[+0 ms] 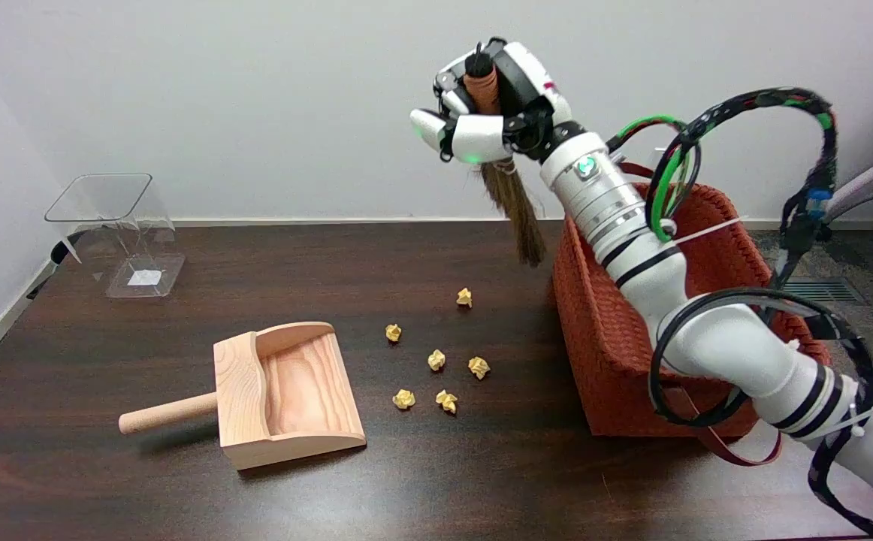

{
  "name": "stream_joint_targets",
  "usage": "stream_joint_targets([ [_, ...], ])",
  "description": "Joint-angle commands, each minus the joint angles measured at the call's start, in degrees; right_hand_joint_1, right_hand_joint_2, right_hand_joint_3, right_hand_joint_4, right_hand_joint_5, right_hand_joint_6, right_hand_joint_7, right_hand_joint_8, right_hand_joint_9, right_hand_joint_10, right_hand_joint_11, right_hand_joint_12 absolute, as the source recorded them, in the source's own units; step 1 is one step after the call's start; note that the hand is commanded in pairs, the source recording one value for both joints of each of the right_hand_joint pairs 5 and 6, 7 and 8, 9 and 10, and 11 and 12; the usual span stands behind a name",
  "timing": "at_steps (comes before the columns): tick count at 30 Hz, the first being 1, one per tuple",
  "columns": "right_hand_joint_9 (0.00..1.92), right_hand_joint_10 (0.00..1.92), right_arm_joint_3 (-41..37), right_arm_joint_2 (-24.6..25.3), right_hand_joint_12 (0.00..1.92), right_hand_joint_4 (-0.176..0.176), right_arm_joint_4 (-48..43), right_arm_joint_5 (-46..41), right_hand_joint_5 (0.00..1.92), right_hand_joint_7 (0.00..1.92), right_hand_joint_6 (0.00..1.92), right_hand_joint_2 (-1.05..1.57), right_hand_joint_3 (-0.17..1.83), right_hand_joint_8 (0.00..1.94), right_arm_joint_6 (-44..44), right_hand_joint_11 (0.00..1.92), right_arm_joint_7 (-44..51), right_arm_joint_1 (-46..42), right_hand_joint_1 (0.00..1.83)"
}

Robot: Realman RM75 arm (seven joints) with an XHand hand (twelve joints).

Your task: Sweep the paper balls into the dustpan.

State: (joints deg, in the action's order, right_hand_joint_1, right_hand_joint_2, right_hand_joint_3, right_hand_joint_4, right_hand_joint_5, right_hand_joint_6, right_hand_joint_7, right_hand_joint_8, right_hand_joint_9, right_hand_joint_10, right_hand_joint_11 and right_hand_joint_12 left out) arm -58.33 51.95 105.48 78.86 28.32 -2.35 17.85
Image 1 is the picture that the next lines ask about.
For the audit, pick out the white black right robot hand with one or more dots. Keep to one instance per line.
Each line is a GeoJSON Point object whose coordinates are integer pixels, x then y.
{"type": "Point", "coordinates": [481, 135]}

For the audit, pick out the brown straw hand broom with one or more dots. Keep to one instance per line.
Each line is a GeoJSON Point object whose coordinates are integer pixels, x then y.
{"type": "Point", "coordinates": [519, 210]}

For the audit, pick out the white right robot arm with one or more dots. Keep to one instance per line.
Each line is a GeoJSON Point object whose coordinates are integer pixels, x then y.
{"type": "Point", "coordinates": [737, 346]}

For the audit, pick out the red woven basket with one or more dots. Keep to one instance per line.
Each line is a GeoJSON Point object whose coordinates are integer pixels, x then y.
{"type": "Point", "coordinates": [602, 338]}

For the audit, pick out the white zip tie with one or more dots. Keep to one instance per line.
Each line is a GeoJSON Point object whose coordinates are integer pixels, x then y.
{"type": "Point", "coordinates": [707, 228]}

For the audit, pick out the clear plastic container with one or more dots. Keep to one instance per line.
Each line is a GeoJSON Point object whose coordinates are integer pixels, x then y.
{"type": "Point", "coordinates": [143, 278]}

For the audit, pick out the grey floor vent grille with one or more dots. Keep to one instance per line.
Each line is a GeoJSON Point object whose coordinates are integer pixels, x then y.
{"type": "Point", "coordinates": [820, 290]}

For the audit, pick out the grey office chair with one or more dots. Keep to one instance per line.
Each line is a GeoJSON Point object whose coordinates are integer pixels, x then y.
{"type": "Point", "coordinates": [865, 180]}

